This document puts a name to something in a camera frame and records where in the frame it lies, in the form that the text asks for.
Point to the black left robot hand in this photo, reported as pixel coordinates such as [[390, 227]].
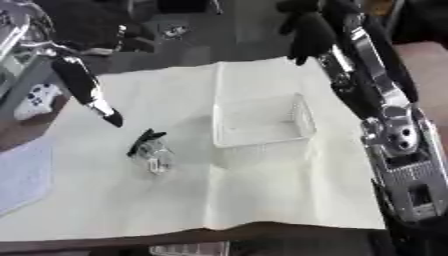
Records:
[[79, 80]]

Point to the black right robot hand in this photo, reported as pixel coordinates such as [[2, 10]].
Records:
[[356, 83]]

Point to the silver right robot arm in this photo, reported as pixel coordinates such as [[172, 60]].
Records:
[[408, 166]]

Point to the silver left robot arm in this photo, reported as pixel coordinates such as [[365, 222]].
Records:
[[17, 40]]

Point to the white game controller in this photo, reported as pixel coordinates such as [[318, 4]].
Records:
[[36, 100]]

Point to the white plastic mesh basket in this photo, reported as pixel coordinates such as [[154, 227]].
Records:
[[262, 123]]

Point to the clear object with black clip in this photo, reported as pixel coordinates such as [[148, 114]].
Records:
[[153, 153]]

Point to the pale blue sheet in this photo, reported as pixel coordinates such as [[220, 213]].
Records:
[[20, 176]]

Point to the clear plastic container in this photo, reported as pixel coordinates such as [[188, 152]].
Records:
[[189, 249]]

